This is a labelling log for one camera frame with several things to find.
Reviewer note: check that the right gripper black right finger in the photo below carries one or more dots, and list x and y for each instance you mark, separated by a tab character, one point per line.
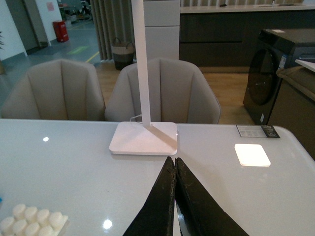
198	212

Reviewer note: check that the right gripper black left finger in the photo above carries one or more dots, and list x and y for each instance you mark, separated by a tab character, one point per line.
157	214

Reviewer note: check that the white studded base plate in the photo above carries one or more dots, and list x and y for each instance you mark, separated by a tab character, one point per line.
31	221

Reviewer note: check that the white desk lamp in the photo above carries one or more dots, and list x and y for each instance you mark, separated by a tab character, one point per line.
146	137

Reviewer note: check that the black white label card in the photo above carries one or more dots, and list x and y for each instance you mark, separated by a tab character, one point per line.
257	131

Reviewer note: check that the beige chair right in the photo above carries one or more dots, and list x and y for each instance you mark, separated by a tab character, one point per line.
178	93

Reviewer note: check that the beige chair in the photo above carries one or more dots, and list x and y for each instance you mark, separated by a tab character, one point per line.
178	93
60	89

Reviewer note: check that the dark brown bin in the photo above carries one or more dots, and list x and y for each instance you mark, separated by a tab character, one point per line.
294	108

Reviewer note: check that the beige chair left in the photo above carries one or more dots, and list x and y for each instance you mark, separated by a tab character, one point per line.
60	89

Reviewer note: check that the dark counter cabinet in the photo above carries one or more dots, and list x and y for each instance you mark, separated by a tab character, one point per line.
221	36

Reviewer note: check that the black washing machine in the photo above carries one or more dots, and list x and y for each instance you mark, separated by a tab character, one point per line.
276	49

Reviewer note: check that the white drawer cabinet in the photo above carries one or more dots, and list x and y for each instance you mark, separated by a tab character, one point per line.
162	28

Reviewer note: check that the beige slatted partition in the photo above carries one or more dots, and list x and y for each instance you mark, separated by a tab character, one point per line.
112	18

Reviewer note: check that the red bin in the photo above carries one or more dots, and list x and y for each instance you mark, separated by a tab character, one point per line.
60	31

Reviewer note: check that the green potted plant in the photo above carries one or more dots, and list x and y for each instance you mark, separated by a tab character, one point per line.
2	69

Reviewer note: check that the woven basket with handles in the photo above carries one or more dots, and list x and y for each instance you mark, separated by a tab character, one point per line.
123	53

